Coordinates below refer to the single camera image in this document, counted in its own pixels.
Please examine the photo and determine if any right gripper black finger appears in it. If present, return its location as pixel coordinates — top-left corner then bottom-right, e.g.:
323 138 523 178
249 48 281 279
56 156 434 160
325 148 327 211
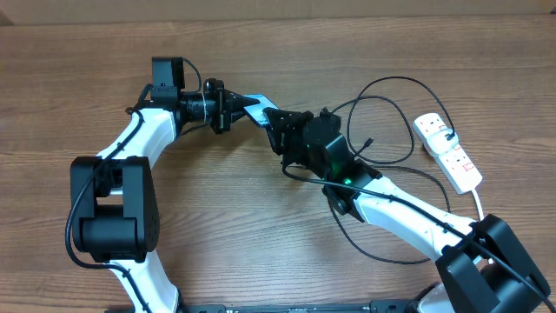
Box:
262 107 304 129
264 124 282 156

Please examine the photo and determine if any Samsung Galaxy smartphone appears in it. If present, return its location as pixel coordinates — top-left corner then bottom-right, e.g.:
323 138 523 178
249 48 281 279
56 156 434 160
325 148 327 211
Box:
243 94 278 128

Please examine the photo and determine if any black charger cable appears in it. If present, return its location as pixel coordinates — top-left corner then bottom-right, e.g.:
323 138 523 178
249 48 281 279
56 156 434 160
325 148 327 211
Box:
325 76 457 265

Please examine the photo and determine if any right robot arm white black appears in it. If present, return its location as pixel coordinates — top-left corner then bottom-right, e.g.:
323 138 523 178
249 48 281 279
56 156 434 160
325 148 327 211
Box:
262 108 555 312

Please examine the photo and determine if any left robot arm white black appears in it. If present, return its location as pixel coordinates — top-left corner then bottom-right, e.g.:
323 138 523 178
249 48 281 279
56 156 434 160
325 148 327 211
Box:
64 57 258 312

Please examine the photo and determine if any white charger plug adapter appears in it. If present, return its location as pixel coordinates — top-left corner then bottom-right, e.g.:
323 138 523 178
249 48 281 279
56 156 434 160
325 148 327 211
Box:
424 129 459 157

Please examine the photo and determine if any white power strip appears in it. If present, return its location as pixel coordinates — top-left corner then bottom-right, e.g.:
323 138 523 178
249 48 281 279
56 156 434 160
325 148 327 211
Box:
413 113 482 194

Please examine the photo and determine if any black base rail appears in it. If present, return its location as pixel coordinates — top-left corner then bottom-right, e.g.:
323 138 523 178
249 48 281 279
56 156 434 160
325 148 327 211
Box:
177 299 418 313

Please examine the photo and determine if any white power strip cord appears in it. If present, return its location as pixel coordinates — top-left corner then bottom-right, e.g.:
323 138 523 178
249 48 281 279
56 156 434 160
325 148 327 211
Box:
471 188 486 222

